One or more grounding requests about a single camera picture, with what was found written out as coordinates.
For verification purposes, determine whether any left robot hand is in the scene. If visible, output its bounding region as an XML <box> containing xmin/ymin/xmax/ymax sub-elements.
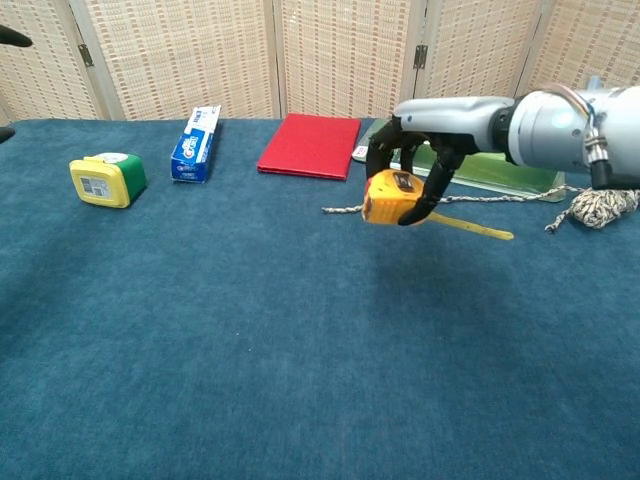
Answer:
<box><xmin>0</xmin><ymin>23</ymin><xmax>34</xmax><ymax>145</ymax></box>

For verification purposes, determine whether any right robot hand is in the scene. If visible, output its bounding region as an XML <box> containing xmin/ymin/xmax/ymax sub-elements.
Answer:
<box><xmin>364</xmin><ymin>96</ymin><xmax>516</xmax><ymax>227</ymax></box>

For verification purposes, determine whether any yellow tape measure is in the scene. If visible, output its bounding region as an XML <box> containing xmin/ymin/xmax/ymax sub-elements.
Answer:
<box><xmin>360</xmin><ymin>168</ymin><xmax>515</xmax><ymax>242</ymax></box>

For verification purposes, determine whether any green blister pack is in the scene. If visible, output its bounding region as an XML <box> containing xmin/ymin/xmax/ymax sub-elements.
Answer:
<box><xmin>351</xmin><ymin>117</ymin><xmax>567</xmax><ymax>204</ymax></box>

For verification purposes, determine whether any red notebook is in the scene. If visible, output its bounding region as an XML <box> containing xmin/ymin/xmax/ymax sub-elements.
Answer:
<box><xmin>256</xmin><ymin>113</ymin><xmax>362</xmax><ymax>182</ymax></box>

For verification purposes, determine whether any woven folding screen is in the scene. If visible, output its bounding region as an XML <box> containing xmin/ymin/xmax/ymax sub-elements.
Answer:
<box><xmin>0</xmin><ymin>0</ymin><xmax>640</xmax><ymax>129</ymax></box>

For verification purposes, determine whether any yellow green square box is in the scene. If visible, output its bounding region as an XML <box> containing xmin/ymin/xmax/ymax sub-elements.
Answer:
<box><xmin>68</xmin><ymin>152</ymin><xmax>148</xmax><ymax>210</ymax></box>

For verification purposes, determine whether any blue white toothpaste box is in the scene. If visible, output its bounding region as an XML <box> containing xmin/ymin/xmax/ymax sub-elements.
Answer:
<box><xmin>169</xmin><ymin>104</ymin><xmax>223</xmax><ymax>185</ymax></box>

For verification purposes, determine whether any blue table cloth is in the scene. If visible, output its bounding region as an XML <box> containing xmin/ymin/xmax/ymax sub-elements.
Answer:
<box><xmin>0</xmin><ymin>117</ymin><xmax>640</xmax><ymax>480</ymax></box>

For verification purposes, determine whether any camouflage rope bundle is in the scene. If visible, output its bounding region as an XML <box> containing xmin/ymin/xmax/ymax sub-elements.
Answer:
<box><xmin>321</xmin><ymin>187</ymin><xmax>640</xmax><ymax>234</ymax></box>

